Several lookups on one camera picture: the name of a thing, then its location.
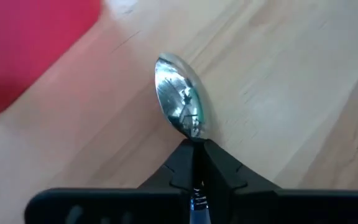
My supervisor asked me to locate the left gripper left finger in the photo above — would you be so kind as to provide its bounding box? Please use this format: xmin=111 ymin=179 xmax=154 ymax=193
xmin=24 ymin=138 xmax=199 ymax=224

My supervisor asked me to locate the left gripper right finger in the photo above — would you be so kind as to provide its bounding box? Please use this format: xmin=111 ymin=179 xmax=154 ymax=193
xmin=200 ymin=139 xmax=358 ymax=224

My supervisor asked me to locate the silver spoon lavender handle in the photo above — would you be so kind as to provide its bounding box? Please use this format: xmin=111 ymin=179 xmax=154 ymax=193
xmin=154 ymin=52 xmax=213 ymax=224

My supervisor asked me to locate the pink plastic bin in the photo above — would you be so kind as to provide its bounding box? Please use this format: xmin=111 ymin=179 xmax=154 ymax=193
xmin=0 ymin=0 xmax=102 ymax=118

